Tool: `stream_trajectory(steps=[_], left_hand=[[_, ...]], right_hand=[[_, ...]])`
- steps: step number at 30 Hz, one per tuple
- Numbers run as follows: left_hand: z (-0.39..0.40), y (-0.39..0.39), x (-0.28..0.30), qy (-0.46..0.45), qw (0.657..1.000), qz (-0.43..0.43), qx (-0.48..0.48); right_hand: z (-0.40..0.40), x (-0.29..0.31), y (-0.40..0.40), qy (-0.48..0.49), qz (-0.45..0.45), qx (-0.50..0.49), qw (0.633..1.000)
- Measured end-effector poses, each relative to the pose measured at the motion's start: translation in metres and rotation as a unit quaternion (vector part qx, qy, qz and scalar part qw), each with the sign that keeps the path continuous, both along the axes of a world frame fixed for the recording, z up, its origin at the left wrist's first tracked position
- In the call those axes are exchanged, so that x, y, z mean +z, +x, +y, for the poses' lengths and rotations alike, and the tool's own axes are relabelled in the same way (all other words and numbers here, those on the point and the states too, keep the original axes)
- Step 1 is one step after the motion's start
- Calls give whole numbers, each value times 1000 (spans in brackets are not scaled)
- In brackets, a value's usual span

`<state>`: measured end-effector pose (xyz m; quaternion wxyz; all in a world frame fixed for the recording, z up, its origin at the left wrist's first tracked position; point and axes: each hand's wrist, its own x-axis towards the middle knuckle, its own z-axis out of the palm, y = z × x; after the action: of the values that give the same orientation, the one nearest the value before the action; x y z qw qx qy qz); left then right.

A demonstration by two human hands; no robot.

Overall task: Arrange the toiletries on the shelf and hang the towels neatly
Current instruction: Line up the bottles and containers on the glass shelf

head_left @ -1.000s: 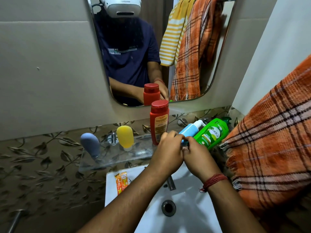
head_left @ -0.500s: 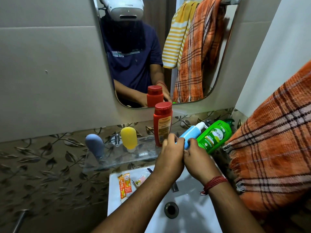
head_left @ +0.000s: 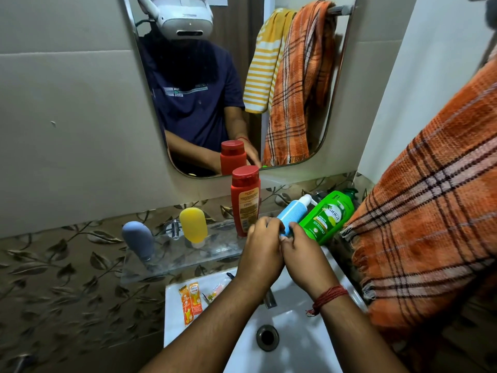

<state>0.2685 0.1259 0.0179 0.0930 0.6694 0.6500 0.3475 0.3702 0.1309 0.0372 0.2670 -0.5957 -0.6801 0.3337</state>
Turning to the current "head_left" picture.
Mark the person's right hand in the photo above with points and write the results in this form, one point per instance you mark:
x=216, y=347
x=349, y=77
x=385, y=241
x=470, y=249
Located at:
x=306, y=268

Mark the clear glass shelf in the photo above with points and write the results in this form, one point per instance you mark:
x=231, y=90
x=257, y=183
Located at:
x=174, y=260

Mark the yellow silicone squeeze bottle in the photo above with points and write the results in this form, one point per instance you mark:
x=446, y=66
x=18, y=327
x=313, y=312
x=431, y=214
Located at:
x=193, y=225

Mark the chrome shelf bracket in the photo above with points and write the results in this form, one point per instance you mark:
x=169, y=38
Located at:
x=173, y=229
x=319, y=196

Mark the person's left forearm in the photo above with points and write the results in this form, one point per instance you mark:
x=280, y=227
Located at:
x=209, y=334

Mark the green pump bottle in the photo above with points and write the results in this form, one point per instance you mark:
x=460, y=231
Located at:
x=328, y=217

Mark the orange plaid towel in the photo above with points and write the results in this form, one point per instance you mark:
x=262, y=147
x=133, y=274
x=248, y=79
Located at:
x=427, y=209

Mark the clear plastic packet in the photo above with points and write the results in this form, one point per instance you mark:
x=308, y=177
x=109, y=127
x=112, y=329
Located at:
x=215, y=292

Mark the person's right forearm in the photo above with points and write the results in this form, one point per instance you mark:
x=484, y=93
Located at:
x=357, y=341

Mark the grey silicone squeeze bottle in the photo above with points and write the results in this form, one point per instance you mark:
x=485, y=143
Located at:
x=139, y=240

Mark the red bottle with yellow label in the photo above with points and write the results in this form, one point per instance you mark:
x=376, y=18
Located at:
x=245, y=201

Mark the basin faucet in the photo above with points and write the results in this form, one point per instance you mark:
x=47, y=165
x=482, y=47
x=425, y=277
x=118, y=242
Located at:
x=270, y=299

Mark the blue white pump bottle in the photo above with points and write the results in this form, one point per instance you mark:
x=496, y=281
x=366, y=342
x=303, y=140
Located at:
x=293, y=211

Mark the person's left hand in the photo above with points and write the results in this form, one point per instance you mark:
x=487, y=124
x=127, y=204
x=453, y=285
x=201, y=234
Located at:
x=262, y=256

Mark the rounded wall mirror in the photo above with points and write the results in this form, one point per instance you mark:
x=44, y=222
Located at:
x=240, y=73

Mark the white wash basin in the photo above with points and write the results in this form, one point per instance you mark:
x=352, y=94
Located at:
x=303, y=337

